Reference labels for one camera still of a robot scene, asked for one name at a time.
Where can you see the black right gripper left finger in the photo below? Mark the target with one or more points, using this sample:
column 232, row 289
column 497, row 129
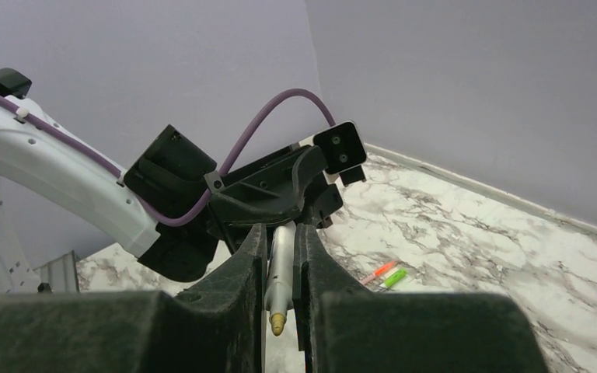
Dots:
column 214, row 326

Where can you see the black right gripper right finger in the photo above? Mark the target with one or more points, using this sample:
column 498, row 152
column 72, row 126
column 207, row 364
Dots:
column 344, row 327

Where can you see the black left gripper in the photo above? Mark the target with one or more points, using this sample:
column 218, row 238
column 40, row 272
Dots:
column 298, row 185

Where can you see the white green marker pen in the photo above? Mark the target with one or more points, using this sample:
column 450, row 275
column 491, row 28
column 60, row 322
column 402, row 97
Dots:
column 279, row 293

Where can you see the green pen cap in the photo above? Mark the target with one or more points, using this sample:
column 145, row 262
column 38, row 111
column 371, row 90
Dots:
column 393, row 279

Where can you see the orange translucent pen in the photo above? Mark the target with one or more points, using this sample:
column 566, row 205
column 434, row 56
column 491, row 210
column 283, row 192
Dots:
column 378, row 272

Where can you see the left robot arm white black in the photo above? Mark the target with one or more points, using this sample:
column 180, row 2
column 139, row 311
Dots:
column 155, row 210

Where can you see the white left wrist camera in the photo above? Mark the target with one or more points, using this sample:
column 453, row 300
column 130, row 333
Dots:
column 344, row 152

